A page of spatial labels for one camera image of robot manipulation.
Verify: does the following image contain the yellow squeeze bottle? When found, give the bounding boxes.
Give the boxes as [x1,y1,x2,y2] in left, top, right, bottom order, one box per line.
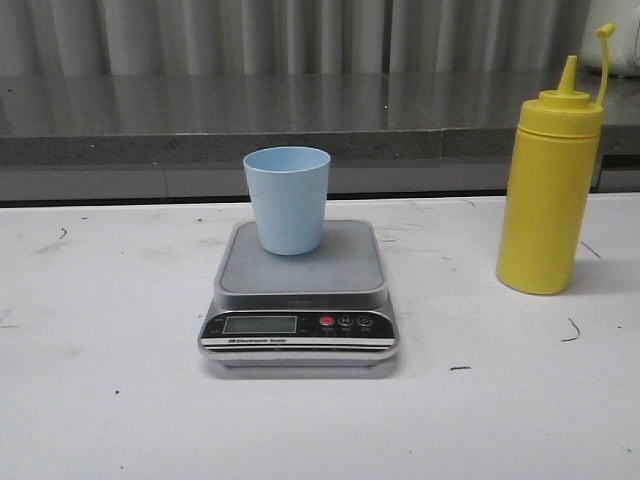
[496,23,616,295]

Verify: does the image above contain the light blue plastic cup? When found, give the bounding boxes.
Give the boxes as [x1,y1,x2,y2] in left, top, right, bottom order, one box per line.
[243,146,331,256]

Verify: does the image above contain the white appliance in background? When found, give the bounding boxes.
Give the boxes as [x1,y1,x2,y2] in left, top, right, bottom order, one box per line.
[579,0,640,78]

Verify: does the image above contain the silver digital kitchen scale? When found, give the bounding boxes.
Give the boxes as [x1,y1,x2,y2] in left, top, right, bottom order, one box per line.
[198,220,400,367]

